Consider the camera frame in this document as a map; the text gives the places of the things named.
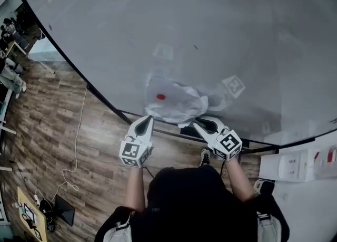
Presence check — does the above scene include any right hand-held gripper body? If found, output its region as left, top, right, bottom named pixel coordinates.
left=207, top=128, right=243, bottom=162

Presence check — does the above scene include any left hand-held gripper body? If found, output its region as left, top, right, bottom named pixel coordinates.
left=119, top=133, right=155, bottom=168

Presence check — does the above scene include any white sheet of paper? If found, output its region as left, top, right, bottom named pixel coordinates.
left=144, top=75, right=209, bottom=128

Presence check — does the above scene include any large grey whiteboard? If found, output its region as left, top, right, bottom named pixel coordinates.
left=13, top=0, right=337, bottom=149

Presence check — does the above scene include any person's left forearm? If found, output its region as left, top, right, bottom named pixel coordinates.
left=123, top=166, right=146, bottom=213

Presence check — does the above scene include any person's right forearm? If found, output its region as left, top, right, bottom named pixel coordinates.
left=225, top=156, right=257, bottom=202

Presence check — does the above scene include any person's shoe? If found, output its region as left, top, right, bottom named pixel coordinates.
left=200, top=148, right=211, bottom=167

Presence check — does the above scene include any black and white device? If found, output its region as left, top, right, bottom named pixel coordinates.
left=253, top=179, right=275, bottom=197

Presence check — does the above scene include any white cardboard box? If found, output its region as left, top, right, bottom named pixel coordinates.
left=259, top=144, right=337, bottom=183

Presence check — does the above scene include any person's black shirt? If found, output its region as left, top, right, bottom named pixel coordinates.
left=94, top=166, right=290, bottom=242

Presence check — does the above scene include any black box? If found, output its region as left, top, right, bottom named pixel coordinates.
left=53, top=194, right=76, bottom=227

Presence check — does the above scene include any yellow wooden table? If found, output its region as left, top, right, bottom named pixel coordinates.
left=16, top=186, right=48, bottom=242

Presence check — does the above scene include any white table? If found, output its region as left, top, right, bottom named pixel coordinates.
left=28, top=31, right=60, bottom=75

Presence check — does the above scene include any light wooden desk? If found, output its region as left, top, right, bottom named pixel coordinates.
left=5, top=40, right=27, bottom=57

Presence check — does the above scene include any white cable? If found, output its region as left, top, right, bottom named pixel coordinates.
left=34, top=87, right=88, bottom=205

